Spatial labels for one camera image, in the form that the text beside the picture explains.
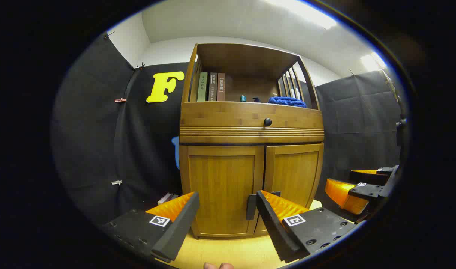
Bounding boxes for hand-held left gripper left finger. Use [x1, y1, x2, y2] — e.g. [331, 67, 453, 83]
[101, 191, 201, 264]

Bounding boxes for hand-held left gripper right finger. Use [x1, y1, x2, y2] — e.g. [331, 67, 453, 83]
[255, 190, 357, 263]

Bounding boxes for wooden cabinet door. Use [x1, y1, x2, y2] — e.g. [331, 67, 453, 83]
[180, 145, 265, 238]
[255, 143, 324, 236]

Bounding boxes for wooden double-door shoe cabinet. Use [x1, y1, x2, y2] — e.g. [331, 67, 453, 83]
[179, 43, 325, 239]

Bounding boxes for wooden cabinet drawer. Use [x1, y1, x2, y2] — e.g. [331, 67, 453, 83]
[179, 102, 325, 143]

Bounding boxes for small ceiling light panel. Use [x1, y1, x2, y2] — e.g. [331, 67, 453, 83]
[360, 52, 387, 72]

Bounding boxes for blue folded towel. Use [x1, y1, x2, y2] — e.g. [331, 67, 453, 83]
[268, 96, 307, 108]

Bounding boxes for black backdrop cloth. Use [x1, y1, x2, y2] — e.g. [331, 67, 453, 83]
[50, 32, 407, 228]

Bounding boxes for dark brown book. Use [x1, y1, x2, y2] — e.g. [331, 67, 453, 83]
[208, 72, 218, 102]

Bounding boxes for reddish brown book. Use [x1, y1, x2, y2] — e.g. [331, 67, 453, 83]
[217, 73, 226, 102]

